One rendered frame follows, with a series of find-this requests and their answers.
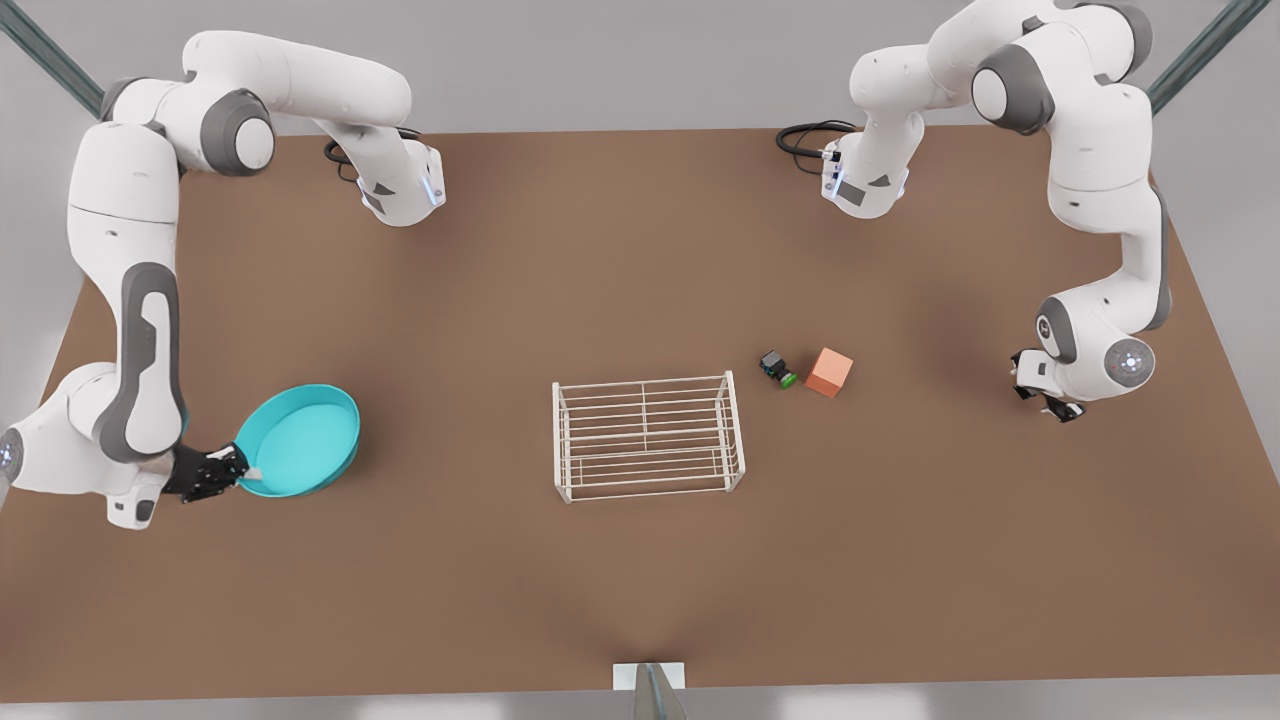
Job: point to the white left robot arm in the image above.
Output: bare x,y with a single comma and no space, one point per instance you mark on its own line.
1100,140

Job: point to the orange cube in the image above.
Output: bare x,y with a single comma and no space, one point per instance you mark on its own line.
829,372

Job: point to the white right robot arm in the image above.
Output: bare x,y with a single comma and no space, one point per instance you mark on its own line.
120,250

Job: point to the green button switch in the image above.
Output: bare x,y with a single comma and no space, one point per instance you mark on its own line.
777,369

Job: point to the turquoise plate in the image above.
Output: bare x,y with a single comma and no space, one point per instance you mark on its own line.
298,441

